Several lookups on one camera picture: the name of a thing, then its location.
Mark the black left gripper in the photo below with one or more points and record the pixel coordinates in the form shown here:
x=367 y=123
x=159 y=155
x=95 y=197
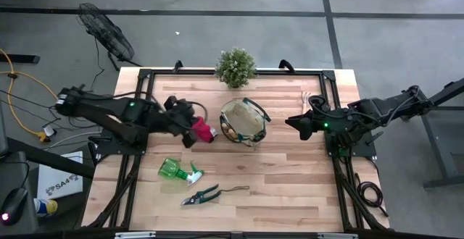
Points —
x=177 y=117

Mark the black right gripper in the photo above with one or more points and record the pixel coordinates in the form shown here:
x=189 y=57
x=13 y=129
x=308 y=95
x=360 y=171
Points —
x=319 y=123

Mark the red gardening glove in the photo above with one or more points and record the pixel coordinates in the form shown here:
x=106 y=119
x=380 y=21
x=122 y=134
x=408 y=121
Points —
x=204 y=130

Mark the green spray bottle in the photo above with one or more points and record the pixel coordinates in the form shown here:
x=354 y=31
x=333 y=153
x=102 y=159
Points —
x=170 y=169

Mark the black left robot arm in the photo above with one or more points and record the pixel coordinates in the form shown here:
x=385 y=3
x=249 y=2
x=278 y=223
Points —
x=108 y=112

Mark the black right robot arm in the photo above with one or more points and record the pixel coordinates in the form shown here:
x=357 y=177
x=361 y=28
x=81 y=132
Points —
x=380 y=110

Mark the black table clamp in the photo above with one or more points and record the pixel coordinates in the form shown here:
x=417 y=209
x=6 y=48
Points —
x=286 y=65
x=177 y=65

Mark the potted green plant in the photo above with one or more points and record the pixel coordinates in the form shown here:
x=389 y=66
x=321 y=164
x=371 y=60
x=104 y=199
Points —
x=235 y=67

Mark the black floor fan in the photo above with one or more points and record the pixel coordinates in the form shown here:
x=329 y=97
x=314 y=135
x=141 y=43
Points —
x=105 y=32

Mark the white power adapter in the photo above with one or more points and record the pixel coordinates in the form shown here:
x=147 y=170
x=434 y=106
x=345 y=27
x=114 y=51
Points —
x=49 y=131

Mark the black metal beam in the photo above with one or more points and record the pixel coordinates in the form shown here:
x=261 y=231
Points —
x=50 y=157

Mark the white printed cardboard box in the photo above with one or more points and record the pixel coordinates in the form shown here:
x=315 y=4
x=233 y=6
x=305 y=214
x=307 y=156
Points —
x=58 y=181

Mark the grey metal stand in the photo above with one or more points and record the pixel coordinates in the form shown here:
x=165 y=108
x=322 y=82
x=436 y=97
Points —
x=446 y=159

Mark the yellow and blue bottle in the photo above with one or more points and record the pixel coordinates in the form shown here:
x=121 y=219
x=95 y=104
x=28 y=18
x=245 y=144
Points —
x=49 y=207

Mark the dark grey desk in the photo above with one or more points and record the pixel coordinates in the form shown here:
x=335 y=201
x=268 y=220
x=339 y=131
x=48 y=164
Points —
x=14 y=174

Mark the black floor bar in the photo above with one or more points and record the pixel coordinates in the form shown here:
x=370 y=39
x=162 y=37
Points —
x=18 y=59

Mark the black computer mouse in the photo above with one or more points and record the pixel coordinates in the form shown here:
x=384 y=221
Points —
x=14 y=204

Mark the black metal table frame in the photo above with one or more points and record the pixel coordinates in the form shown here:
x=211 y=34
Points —
x=181 y=72

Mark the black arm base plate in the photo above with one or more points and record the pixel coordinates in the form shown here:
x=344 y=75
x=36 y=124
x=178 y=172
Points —
x=105 y=149
x=362 y=151

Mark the silver table bracket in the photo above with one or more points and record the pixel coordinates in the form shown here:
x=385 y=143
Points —
x=134 y=235
x=337 y=236

